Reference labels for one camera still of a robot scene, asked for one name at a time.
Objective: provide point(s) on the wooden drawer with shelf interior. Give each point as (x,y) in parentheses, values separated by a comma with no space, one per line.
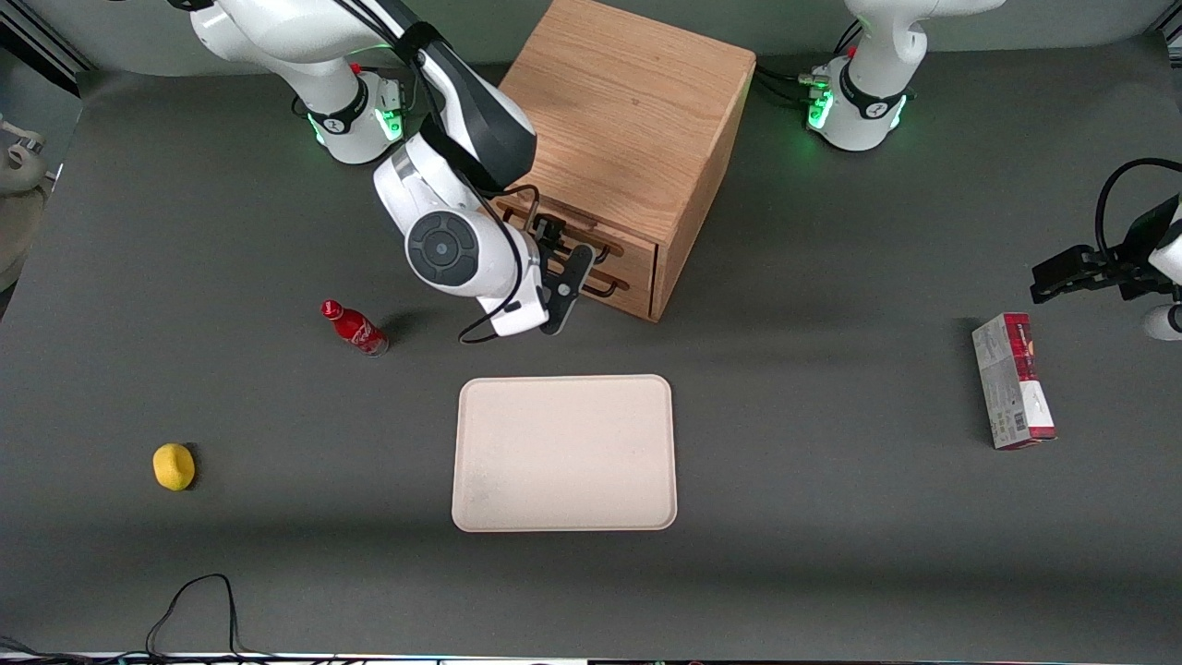
(637,257)

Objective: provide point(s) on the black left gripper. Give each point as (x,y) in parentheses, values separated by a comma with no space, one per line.
(1132,262)

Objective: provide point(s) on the beige background object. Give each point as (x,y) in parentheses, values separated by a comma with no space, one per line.
(14,231)

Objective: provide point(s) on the grey and red carton box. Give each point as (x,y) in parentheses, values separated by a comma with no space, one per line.
(1011,383)

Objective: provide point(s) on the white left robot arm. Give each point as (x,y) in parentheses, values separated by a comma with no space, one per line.
(873,55)

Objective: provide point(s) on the beige plastic tray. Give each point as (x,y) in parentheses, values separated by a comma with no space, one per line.
(563,453)

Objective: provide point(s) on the yellow lemon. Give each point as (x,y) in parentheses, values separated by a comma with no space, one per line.
(173,466)

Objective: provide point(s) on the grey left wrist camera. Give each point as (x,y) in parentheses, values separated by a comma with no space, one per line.
(1162,322)

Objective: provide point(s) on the red soda bottle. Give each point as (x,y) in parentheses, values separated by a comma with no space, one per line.
(354,327)

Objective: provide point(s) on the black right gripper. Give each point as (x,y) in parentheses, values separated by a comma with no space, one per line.
(547,242)

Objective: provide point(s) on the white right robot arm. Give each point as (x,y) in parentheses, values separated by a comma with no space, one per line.
(443,249)

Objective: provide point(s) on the black aluminium frame rail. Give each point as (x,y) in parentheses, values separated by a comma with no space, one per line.
(1168,26)
(46,51)

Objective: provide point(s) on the oak wooden drawer cabinet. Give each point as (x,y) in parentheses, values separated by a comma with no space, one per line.
(628,102)

